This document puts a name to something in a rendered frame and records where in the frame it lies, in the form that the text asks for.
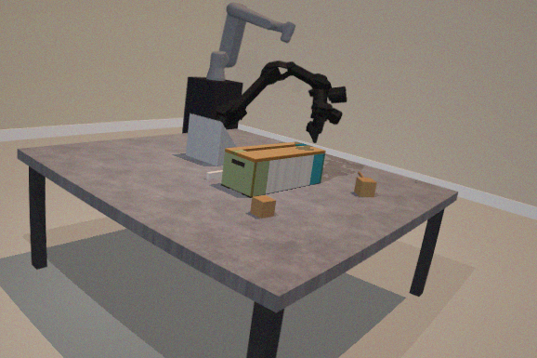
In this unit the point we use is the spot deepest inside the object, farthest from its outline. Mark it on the orange cube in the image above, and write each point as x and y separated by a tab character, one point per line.
365	187

